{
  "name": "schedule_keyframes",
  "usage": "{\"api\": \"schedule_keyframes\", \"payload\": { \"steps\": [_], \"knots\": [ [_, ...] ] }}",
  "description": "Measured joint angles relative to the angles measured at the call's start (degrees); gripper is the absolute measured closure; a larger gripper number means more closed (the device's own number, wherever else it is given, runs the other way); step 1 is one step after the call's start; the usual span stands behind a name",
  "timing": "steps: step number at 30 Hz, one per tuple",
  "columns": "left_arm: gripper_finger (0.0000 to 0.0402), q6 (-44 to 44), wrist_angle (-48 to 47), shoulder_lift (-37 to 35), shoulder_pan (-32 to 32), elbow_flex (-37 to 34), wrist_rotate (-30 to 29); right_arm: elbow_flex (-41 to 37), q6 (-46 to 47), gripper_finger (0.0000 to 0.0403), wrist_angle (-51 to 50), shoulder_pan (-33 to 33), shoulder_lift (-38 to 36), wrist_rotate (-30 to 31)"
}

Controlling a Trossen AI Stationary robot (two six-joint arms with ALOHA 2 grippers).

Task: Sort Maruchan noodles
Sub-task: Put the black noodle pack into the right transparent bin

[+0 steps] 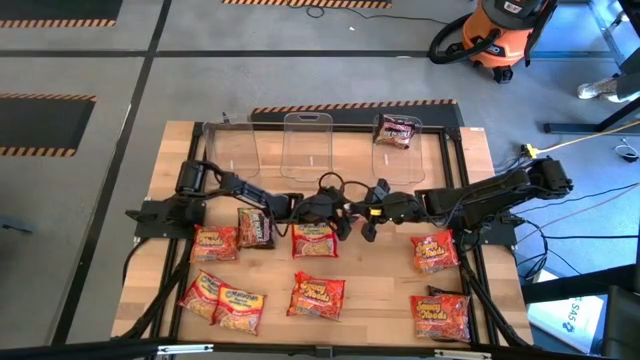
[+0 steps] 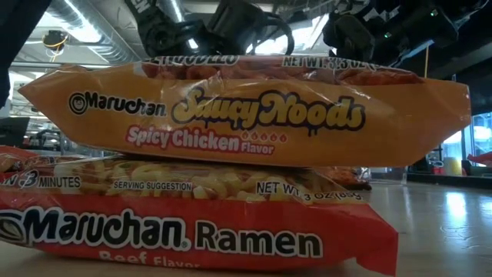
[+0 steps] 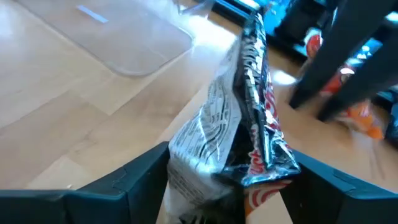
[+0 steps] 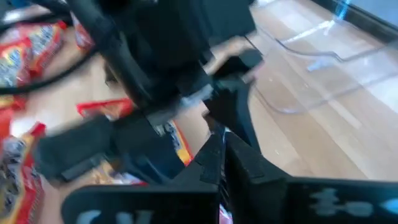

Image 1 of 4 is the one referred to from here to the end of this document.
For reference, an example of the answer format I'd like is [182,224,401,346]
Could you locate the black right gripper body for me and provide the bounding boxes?
[360,178,427,244]

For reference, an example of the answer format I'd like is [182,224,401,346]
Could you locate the orange Saucy Noods pack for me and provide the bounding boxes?
[409,228,461,275]
[286,270,347,322]
[410,292,472,344]
[189,223,240,265]

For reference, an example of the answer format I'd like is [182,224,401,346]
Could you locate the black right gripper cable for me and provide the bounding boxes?
[343,179,374,201]

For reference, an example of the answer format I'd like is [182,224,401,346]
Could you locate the white printed box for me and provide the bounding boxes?
[527,294,609,354]

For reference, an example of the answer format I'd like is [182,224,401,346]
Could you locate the black overhead beam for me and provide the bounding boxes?
[0,338,640,360]

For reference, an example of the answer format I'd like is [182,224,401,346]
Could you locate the black vacuum hose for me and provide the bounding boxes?
[427,12,501,65]

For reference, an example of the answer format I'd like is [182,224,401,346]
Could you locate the red yellow Maruchan ramen pack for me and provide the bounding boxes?
[211,283,267,337]
[178,269,226,324]
[291,222,340,260]

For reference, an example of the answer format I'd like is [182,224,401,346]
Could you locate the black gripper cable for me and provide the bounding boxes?
[318,171,346,197]
[343,179,374,201]

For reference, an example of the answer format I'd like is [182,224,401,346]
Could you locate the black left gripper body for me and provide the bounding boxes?
[299,191,353,242]

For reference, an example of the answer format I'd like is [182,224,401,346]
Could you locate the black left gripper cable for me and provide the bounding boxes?
[318,171,346,197]

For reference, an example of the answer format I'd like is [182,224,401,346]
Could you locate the black hazard-striped floor mat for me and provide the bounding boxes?
[0,92,97,158]
[221,0,393,10]
[249,98,465,129]
[0,0,124,29]

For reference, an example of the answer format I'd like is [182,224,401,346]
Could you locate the clear plastic bin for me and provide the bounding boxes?
[202,113,262,190]
[279,111,335,190]
[370,113,427,187]

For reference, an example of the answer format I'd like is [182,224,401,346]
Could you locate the orange shop vacuum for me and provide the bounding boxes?
[460,0,559,84]

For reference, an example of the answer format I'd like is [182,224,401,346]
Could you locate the white coiled cable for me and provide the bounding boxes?
[613,138,640,164]

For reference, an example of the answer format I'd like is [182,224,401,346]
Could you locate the dark blue floor object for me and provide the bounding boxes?
[0,214,34,236]

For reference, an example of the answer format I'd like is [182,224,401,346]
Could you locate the thin black floor cable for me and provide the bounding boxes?
[305,4,451,25]

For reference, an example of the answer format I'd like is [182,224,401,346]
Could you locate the silver metal bracket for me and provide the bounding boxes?
[433,348,494,360]
[157,343,215,356]

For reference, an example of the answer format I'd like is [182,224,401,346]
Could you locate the yellow extension cord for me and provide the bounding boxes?
[537,119,640,155]

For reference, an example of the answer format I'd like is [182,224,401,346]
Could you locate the black aluminium table frame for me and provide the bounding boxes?
[112,119,534,349]

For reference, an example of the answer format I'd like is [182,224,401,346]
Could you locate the person's white shoe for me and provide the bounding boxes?
[577,76,621,103]

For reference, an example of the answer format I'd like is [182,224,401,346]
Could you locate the black cable sleeve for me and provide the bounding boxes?
[117,238,194,342]
[462,259,531,347]

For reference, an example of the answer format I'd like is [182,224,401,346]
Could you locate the black metal bar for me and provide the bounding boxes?
[522,263,640,305]

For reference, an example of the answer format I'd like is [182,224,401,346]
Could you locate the black desk base bar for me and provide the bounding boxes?
[543,94,640,135]

